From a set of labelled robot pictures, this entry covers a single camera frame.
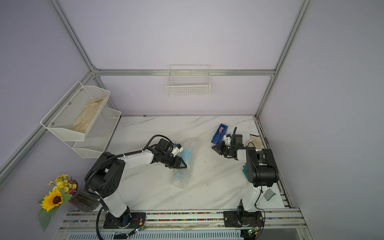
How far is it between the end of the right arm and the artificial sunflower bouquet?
74 cm

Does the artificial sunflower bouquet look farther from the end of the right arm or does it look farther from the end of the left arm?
the end of the right arm

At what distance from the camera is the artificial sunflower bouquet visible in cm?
58

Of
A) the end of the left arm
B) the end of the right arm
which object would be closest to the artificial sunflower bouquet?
the end of the left arm

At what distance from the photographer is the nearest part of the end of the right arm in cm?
77
